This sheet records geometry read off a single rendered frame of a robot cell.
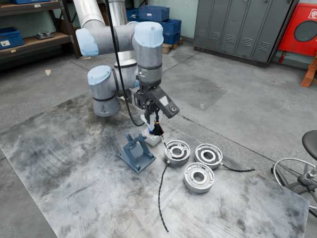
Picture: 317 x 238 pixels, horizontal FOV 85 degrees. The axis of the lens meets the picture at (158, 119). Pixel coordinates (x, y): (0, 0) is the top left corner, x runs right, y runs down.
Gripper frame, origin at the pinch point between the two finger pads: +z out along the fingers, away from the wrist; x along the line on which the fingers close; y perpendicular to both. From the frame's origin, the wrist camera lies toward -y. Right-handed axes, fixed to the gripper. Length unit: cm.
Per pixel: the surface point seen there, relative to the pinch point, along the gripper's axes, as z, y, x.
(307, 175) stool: 59, -65, -79
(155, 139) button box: 9.0, 1.4, -1.1
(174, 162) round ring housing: 10.4, -11.5, 1.9
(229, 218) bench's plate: 13.0, -36.5, 5.1
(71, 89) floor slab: 94, 224, -46
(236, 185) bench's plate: 13.0, -33.2, -7.0
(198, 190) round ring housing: 9.8, -24.7, 5.4
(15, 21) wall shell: 24, 386, -48
